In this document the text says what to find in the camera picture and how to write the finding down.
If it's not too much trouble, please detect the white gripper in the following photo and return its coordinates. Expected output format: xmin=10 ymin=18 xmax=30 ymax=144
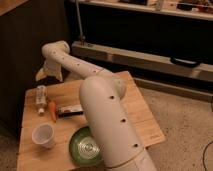
xmin=35 ymin=59 xmax=63 ymax=82

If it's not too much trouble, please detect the clear plastic bottle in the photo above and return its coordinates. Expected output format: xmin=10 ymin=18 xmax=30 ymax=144
xmin=36 ymin=85 xmax=47 ymax=115

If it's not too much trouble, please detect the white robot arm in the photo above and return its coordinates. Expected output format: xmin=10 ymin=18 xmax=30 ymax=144
xmin=36 ymin=41 xmax=157 ymax=171

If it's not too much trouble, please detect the green ceramic bowl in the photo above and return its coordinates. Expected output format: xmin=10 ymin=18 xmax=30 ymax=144
xmin=69 ymin=126 xmax=102 ymax=167

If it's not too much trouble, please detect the orange carrot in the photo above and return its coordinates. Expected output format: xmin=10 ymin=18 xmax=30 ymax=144
xmin=48 ymin=101 xmax=57 ymax=122

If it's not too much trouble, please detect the dark snack bar wrapper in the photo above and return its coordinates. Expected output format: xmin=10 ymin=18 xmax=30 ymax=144
xmin=57 ymin=105 xmax=83 ymax=118

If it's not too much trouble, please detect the vertical metal pole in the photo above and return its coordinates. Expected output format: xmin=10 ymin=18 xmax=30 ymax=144
xmin=75 ymin=0 xmax=85 ymax=45

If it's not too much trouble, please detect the white plastic cup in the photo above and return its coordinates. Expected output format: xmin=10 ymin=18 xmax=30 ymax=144
xmin=31 ymin=124 xmax=55 ymax=149

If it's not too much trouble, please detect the upper shelf with clutter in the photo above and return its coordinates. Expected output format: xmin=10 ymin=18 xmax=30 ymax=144
xmin=79 ymin=0 xmax=213 ymax=21

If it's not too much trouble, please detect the grey metal shelf rail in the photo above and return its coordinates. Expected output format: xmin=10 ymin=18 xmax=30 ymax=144
xmin=71 ymin=41 xmax=213 ymax=82

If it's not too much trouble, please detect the black handle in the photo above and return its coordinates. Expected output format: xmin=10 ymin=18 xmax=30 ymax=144
xmin=170 ymin=57 xmax=201 ymax=68

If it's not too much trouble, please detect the black cable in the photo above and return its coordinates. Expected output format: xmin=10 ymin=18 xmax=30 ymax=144
xmin=202 ymin=96 xmax=213 ymax=169

